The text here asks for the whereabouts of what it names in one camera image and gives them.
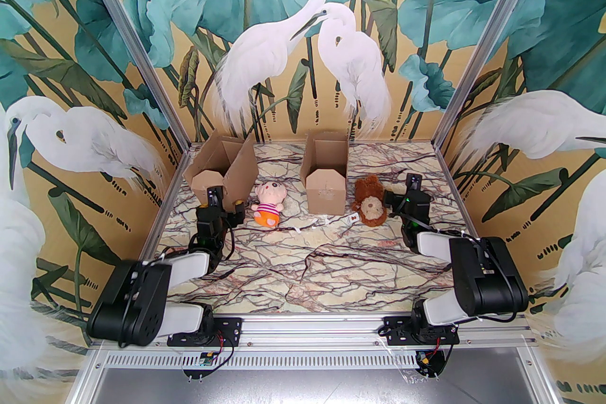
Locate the grey metal sheet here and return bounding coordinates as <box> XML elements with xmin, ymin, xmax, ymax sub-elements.
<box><xmin>71</xmin><ymin>367</ymin><xmax>554</xmax><ymax>404</ymax></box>

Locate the brown plush lion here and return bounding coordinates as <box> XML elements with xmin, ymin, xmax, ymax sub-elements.
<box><xmin>348</xmin><ymin>175</ymin><xmax>388</xmax><ymax>227</ymax></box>

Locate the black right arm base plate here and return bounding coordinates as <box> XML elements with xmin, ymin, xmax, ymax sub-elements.
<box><xmin>382</xmin><ymin>316</ymin><xmax>461</xmax><ymax>346</ymax></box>

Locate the aluminium frame post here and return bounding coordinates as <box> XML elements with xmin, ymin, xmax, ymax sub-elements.
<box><xmin>62</xmin><ymin>0</ymin><xmax>191</xmax><ymax>147</ymax></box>
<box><xmin>435</xmin><ymin>0</ymin><xmax>560</xmax><ymax>147</ymax></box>

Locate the aluminium frame rail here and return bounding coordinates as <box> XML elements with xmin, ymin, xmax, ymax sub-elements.
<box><xmin>97</xmin><ymin>316</ymin><xmax>530</xmax><ymax>350</ymax></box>

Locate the right power connector with wires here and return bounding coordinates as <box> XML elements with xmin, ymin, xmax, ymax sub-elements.
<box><xmin>413</xmin><ymin>336</ymin><xmax>448</xmax><ymax>378</ymax></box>

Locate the perforated metal strip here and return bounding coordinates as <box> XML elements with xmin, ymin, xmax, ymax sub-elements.
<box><xmin>92</xmin><ymin>351</ymin><xmax>543</xmax><ymax>369</ymax></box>

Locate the brown cardboard box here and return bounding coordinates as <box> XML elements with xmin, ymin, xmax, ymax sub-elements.
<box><xmin>301</xmin><ymin>132</ymin><xmax>351</xmax><ymax>215</ymax></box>
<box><xmin>183</xmin><ymin>130</ymin><xmax>258</xmax><ymax>213</ymax></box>

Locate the left power connector with wires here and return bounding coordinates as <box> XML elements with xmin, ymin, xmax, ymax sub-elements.
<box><xmin>183</xmin><ymin>330</ymin><xmax>233</xmax><ymax>379</ymax></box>

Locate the right aluminium frame post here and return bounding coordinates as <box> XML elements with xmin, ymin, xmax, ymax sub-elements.
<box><xmin>435</xmin><ymin>0</ymin><xmax>560</xmax><ymax>147</ymax></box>

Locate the pink striped plush doll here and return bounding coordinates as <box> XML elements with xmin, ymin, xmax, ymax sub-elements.
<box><xmin>251</xmin><ymin>182</ymin><xmax>286</xmax><ymax>230</ymax></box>

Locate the power connector with wires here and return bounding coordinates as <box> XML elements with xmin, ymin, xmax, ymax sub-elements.
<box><xmin>183</xmin><ymin>330</ymin><xmax>233</xmax><ymax>379</ymax></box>
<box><xmin>413</xmin><ymin>336</ymin><xmax>448</xmax><ymax>378</ymax></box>

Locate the left aluminium frame post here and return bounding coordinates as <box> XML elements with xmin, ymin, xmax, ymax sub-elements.
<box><xmin>62</xmin><ymin>0</ymin><xmax>191</xmax><ymax>147</ymax></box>

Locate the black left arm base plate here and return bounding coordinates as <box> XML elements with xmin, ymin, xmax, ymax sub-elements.
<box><xmin>168</xmin><ymin>317</ymin><xmax>243</xmax><ymax>347</ymax></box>

